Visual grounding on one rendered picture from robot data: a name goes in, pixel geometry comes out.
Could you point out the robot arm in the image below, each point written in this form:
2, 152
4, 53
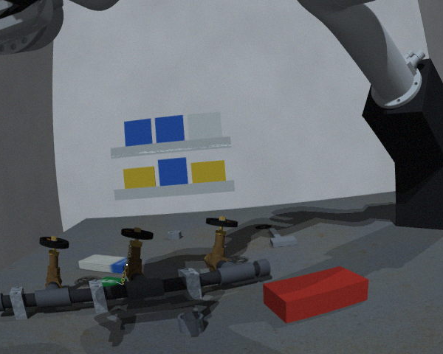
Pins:
394, 77

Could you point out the red rectangular block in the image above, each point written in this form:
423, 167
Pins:
313, 294

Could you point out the white and blue bag of cable ties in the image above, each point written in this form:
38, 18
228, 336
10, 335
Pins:
105, 263

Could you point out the dark grey pipe with three valves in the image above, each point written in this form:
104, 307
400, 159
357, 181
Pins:
138, 287

